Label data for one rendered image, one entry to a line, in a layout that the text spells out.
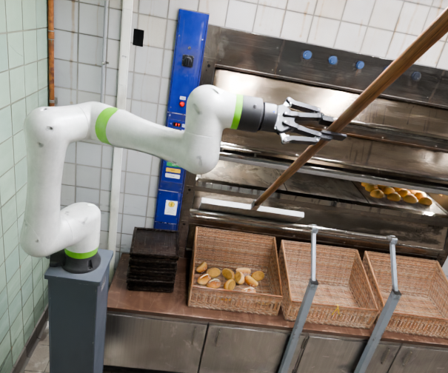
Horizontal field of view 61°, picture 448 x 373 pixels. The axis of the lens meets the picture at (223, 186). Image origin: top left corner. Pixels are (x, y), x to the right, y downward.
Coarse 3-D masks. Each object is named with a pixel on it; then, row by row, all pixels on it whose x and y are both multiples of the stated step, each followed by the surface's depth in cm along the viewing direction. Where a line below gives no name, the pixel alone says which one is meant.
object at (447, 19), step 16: (432, 32) 64; (416, 48) 68; (400, 64) 73; (384, 80) 78; (368, 96) 84; (352, 112) 92; (336, 128) 101; (320, 144) 112; (304, 160) 125; (288, 176) 142; (272, 192) 166
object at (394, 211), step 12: (204, 180) 247; (240, 192) 249; (252, 192) 249; (276, 192) 250; (288, 192) 253; (300, 192) 257; (324, 204) 255; (336, 204) 255; (348, 204) 255; (360, 204) 256; (372, 204) 260; (408, 216) 261; (420, 216) 261; (432, 216) 261; (444, 216) 264
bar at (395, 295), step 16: (192, 208) 212; (272, 224) 217; (288, 224) 217; (304, 224) 218; (384, 240) 223; (304, 304) 213; (304, 320) 218; (384, 320) 220; (288, 352) 228; (368, 352) 230; (288, 368) 234
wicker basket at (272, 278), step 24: (216, 240) 260; (240, 240) 261; (264, 240) 263; (192, 264) 241; (216, 264) 263; (240, 264) 265; (264, 264) 266; (192, 288) 221; (264, 288) 253; (264, 312) 231
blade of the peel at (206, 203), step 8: (208, 200) 199; (216, 200) 199; (200, 208) 211; (208, 208) 209; (216, 208) 206; (224, 208) 204; (232, 208) 202; (240, 208) 200; (248, 208) 201; (264, 208) 202; (272, 208) 202; (208, 216) 230; (256, 216) 215; (264, 216) 212; (272, 216) 210; (280, 216) 208; (288, 216) 206; (296, 216) 204; (264, 224) 235
